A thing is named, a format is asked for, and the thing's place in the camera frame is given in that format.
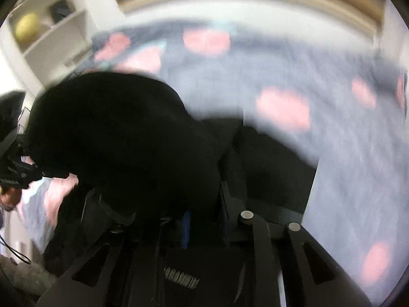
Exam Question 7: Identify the yellow globe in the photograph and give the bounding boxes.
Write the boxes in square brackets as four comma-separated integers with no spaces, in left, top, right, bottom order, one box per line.
[15,13,41,43]

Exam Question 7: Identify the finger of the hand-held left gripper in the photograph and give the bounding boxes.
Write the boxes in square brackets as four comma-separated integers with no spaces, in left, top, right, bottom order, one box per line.
[22,161,69,181]

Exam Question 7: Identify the black hooded jacket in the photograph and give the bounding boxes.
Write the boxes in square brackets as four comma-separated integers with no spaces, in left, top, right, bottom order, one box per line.
[24,72,320,276]

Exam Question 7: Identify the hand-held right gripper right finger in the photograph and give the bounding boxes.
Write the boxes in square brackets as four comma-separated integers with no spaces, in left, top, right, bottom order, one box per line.
[220,182,373,307]

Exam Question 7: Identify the white bookshelf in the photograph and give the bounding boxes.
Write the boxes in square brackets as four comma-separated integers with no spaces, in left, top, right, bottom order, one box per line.
[6,0,96,71]

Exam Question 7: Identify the grey cloth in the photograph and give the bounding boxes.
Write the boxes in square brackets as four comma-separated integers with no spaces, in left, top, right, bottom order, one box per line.
[0,256,56,307]

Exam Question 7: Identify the black cable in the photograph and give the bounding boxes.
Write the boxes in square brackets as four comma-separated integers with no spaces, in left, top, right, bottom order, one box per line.
[0,235,31,265]

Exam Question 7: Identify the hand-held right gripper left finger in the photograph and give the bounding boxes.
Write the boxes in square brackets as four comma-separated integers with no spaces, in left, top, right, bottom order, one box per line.
[37,192,193,307]

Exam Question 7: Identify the person's left hand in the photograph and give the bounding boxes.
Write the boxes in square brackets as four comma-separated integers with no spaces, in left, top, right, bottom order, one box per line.
[0,186,23,212]

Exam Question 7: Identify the grey floral blanket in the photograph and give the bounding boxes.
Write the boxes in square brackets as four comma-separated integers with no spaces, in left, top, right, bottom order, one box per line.
[16,19,409,307]

